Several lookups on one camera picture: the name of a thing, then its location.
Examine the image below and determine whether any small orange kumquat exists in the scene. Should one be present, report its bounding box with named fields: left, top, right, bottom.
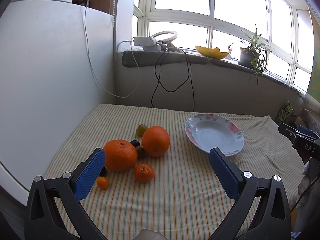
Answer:
left=96, top=177, right=109, bottom=190

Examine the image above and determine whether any large dimpled orange with stem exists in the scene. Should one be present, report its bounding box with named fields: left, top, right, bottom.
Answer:
left=103, top=139, right=138, bottom=172

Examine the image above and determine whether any floral white plate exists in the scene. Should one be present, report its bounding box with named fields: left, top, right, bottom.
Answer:
left=185, top=113, right=245, bottom=157

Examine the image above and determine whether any small mandarin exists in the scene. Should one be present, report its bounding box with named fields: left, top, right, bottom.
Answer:
left=133, top=163, right=155, bottom=183

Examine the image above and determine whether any brown kiwi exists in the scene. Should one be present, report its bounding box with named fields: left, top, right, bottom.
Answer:
left=136, top=146, right=146, bottom=159

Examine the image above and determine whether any large smooth orange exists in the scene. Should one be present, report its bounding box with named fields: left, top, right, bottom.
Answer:
left=142, top=126, right=170, bottom=157

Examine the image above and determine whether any right hand white glove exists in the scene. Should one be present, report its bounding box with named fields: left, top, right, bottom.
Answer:
left=297, top=158, right=319, bottom=209

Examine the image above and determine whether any small dark grape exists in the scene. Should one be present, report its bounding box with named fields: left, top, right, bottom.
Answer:
left=99, top=166, right=107, bottom=177

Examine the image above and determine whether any green snack packet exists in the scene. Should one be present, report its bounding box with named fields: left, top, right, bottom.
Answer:
left=276, top=101, right=297, bottom=125

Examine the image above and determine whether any striped table cloth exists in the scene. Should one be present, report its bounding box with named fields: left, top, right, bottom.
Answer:
left=44, top=104, right=304, bottom=239

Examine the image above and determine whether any dark purple plum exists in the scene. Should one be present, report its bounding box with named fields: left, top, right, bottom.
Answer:
left=130, top=140, right=140, bottom=147

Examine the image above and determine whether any green yellow plum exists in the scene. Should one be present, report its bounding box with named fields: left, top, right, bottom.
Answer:
left=136, top=124, right=148, bottom=137

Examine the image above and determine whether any potted spider plant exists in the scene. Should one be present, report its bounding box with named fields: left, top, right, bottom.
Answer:
left=238, top=25, right=273, bottom=86

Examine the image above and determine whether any white cabinet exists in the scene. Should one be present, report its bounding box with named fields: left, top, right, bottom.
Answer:
left=1, top=0, right=115, bottom=203

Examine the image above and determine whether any grey window sill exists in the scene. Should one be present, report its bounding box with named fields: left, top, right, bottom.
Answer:
left=120, top=50, right=306, bottom=98

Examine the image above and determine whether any white power strip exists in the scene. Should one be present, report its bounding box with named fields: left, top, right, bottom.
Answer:
left=133, top=36, right=167, bottom=51

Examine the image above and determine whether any black cable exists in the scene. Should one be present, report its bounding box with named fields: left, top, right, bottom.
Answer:
left=151, top=47, right=196, bottom=113

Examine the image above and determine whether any white window frame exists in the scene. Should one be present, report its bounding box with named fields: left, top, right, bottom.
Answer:
left=132, top=0, right=313, bottom=91

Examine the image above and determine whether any white cable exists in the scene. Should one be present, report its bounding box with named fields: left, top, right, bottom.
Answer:
left=84, top=0, right=146, bottom=99

